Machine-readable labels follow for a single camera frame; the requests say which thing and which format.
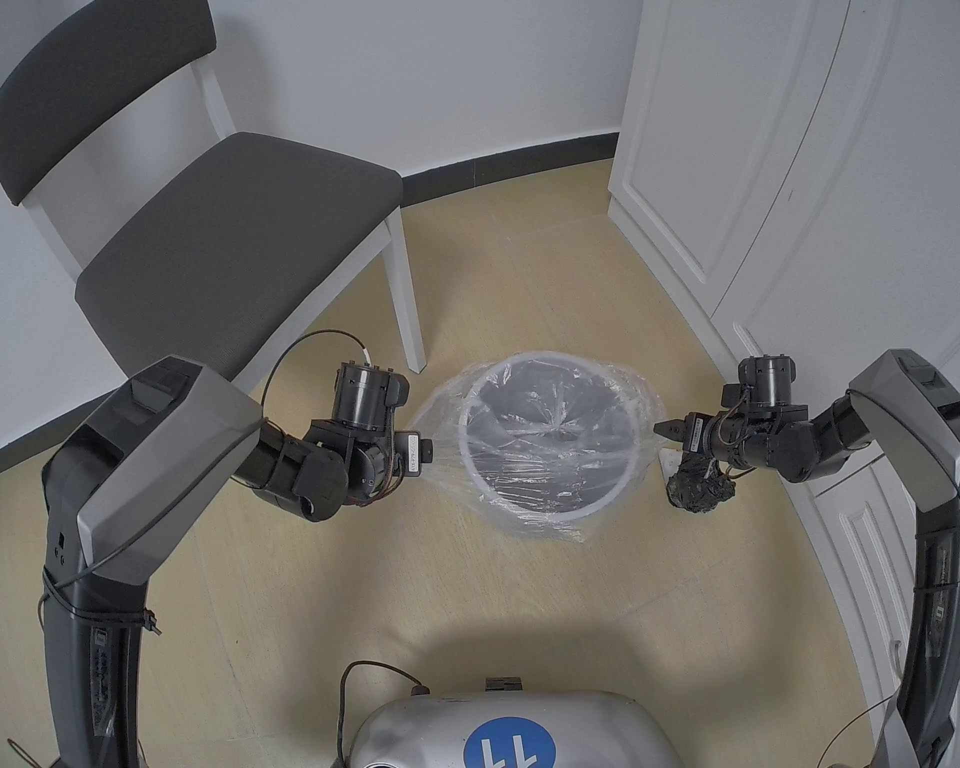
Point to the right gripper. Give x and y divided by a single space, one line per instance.
724 442

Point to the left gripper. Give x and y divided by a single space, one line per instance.
390 465

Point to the black plastic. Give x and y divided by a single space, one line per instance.
701 491

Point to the white paper scrap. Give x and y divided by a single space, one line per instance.
666 461

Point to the clear plastic bag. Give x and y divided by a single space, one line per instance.
450 405

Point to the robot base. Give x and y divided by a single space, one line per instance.
525 724

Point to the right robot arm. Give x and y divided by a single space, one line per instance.
915 420

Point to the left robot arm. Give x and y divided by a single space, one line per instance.
165 450

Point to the white trash bin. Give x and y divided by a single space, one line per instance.
551 517

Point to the white chair with grey cushions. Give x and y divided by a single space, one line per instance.
247 247

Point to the white wardrobe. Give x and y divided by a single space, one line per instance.
787 187

